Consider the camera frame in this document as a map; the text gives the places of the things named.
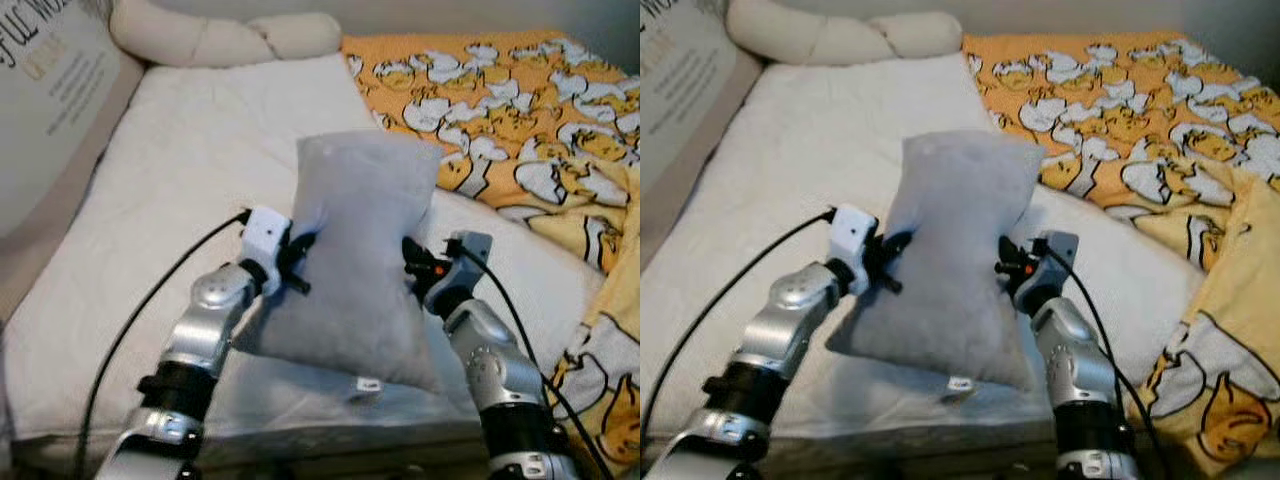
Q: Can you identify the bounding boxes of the long beige knotted cushion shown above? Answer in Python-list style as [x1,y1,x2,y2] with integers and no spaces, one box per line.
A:
[108,0,343,69]
[725,0,963,66]

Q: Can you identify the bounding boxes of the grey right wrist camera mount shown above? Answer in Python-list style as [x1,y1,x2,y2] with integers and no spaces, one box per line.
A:
[1040,231,1080,293]
[447,232,493,293]

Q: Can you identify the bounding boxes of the large printed beige pillow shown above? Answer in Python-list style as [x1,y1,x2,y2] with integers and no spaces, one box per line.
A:
[0,0,149,321]
[640,0,766,273]

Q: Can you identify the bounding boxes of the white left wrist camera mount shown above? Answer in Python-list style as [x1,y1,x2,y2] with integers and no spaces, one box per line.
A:
[240,207,293,271]
[828,205,881,269]

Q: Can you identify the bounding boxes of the yellow egg cartoon blanket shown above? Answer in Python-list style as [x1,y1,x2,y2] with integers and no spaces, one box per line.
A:
[342,30,641,476]
[962,30,1280,479]

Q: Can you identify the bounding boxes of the white quilted mattress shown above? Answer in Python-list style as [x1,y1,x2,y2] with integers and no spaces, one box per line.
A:
[0,55,601,446]
[640,55,1206,451]

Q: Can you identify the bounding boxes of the small grey pillow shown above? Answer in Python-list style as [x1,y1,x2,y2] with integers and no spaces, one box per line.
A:
[825,130,1046,393]
[232,130,446,393]

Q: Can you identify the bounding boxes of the grey fabric bed frame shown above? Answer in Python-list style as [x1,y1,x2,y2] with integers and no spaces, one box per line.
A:
[0,430,501,480]
[640,440,1101,480]

